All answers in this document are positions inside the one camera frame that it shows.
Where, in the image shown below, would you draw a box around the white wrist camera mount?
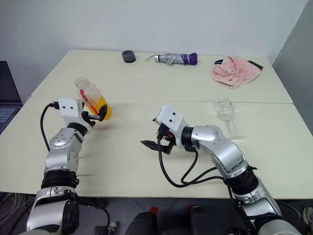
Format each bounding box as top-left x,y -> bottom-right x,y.
156,105 -> 192,149
58,98 -> 95,130

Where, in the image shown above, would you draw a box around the white floor cables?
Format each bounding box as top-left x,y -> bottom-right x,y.
0,192 -> 32,221

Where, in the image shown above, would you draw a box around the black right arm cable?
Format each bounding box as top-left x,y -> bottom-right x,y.
157,137 -> 228,188

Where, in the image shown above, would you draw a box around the dark grey round container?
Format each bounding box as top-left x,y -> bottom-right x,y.
121,50 -> 136,64

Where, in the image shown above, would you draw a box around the dark laptop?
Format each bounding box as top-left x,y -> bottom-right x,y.
0,60 -> 23,134

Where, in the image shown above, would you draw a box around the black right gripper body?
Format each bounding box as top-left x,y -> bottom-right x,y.
156,122 -> 177,147

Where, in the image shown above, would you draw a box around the dark rounded shape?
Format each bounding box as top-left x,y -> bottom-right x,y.
133,211 -> 160,235
190,205 -> 221,235

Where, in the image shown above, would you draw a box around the pink towel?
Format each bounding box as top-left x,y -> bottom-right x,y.
211,55 -> 261,90

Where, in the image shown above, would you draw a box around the folded grey purple umbrella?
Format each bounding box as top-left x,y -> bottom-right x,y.
145,52 -> 198,67

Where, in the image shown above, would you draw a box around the orange juice bottle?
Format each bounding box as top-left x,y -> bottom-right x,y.
74,77 -> 113,122

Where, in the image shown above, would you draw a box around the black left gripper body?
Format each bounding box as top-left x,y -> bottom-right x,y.
82,111 -> 101,123

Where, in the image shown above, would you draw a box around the clear wine glass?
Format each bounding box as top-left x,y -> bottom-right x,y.
214,97 -> 243,140

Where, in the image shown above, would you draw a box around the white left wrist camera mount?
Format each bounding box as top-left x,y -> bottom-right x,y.
58,98 -> 95,130

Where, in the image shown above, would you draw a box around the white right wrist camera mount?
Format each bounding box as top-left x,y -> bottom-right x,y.
156,105 -> 192,149

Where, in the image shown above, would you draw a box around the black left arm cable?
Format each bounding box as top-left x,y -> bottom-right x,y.
40,101 -> 61,152

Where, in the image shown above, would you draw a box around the grey shoe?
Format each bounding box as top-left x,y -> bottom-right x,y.
303,207 -> 313,225

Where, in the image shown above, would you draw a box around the black power strip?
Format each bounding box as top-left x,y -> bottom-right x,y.
94,221 -> 118,235

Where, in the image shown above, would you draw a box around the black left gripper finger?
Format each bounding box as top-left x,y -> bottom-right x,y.
97,104 -> 109,121

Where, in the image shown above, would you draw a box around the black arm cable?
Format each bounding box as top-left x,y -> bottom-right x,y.
40,101 -> 61,152
157,137 -> 228,188

